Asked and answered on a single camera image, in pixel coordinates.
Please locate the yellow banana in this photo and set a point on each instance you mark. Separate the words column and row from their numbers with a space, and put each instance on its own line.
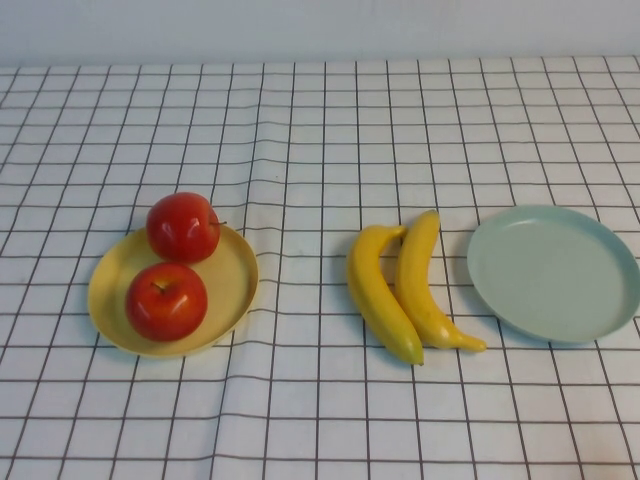
column 415, row 280
column 372, row 300

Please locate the red apple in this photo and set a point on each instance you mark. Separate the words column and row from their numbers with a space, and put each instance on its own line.
column 182, row 230
column 165, row 305

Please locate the yellow round plate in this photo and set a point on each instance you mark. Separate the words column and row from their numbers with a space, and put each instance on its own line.
column 225, row 280

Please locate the pale blue-green round plate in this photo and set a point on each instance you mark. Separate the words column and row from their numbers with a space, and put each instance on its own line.
column 550, row 275

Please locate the white grid-patterned tablecloth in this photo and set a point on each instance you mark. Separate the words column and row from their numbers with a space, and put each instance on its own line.
column 320, row 125

